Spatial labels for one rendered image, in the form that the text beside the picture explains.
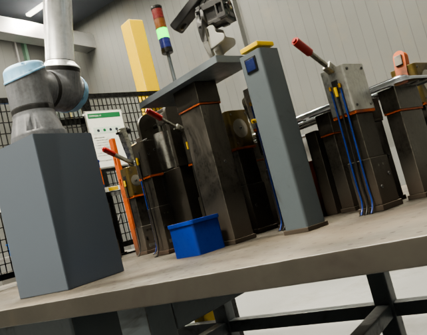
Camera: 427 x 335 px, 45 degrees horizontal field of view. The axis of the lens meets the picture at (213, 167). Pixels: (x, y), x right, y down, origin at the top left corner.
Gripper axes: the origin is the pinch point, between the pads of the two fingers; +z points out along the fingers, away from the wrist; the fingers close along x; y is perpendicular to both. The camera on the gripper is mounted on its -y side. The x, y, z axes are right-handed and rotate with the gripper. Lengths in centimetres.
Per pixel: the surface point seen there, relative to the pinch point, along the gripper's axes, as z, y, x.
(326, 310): 95, -25, 109
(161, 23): -78, -87, 141
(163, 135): 8.5, -38.0, 28.2
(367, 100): 21.6, 32.5, 8.1
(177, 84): 2.5, -12.3, -1.1
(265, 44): 2.9, 15.7, -5.3
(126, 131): -2, -67, 49
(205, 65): 2.3, -0.5, -6.0
